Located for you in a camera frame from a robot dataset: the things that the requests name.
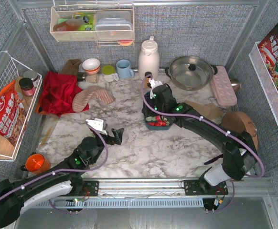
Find teal plastic storage basket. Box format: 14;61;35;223
143;92;173;131

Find green coffee capsule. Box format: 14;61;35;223
146;116;153;122

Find red coffee capsule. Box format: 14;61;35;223
148;122;158;126
157;121;168;126

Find striped pink brown towel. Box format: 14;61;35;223
72;86;115;113

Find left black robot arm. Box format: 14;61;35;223
0;128;124;229

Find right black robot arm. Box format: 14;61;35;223
141;84;265;187

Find right white mesh basket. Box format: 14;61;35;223
248;42;278;126

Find orange spice bottle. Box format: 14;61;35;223
145;72;152;79

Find white thermos jug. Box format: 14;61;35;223
138;36;160;80

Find light blue mug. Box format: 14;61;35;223
116;60;134;79

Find green lid sugar jar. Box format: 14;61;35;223
101;65;119;83

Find steel pot with lid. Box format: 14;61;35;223
165;56;218;91

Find glass grain shaker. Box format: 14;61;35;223
76;73;99;83

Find brown cardboard sheet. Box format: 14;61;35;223
185;100;223;120

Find white orange striped bowl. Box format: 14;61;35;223
82;58;100;74

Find red cloth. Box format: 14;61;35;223
35;72;82;117

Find pink egg tray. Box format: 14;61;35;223
210;65;237;106

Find brown paper bag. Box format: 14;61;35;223
60;59;82;75

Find orange plastic bowl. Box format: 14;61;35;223
24;154;51;175

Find round wooden board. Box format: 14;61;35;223
220;111;258;150

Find clear plastic food containers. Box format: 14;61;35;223
95;10;133;41

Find red lid glass jar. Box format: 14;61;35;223
19;78;35;96

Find silver lid glass jar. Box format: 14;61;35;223
23;70;39;83

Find red seasoning packet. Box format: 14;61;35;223
0;80;26;146

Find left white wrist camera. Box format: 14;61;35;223
86;118;108;135

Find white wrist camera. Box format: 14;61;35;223
86;118;108;135
147;78;163;89

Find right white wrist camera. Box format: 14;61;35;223
147;78;163;89

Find cream wall basket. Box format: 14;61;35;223
50;3;135;46

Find left white wire basket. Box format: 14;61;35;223
0;51;43;161

